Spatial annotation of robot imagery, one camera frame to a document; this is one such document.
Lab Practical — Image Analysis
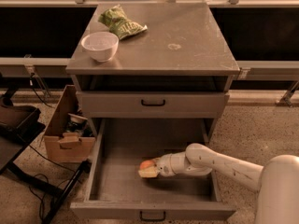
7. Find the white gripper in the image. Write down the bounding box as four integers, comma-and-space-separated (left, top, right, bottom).
138, 154, 173, 178

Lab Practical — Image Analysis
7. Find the orange fruit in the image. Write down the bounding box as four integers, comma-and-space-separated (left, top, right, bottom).
139, 160, 156, 170

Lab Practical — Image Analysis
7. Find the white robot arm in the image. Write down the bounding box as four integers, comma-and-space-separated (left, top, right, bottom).
138, 143, 299, 224

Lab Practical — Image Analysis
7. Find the open grey lower drawer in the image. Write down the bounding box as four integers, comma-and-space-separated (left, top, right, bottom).
71, 119, 235, 221

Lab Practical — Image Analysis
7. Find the closed grey upper drawer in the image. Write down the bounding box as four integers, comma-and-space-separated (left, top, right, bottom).
77, 91, 229, 119

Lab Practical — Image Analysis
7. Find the cardboard box with items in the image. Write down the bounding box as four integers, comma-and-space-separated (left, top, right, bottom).
44, 85, 95, 162

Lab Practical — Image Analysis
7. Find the white cup in box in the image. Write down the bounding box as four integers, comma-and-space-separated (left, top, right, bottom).
68, 113, 87, 124

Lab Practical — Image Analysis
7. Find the grey metal cabinet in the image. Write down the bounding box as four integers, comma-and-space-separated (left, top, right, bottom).
66, 1, 239, 141

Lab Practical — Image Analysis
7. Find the white bowl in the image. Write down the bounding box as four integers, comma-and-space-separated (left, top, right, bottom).
81, 32, 119, 62

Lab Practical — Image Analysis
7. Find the green chip bag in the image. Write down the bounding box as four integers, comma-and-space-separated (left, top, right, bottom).
98, 5, 148, 40

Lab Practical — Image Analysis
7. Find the black floor cable left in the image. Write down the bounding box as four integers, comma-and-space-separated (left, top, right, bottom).
27, 144, 82, 222

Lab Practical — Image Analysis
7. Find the black stand frame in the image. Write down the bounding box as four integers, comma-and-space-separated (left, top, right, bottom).
0, 72, 92, 224

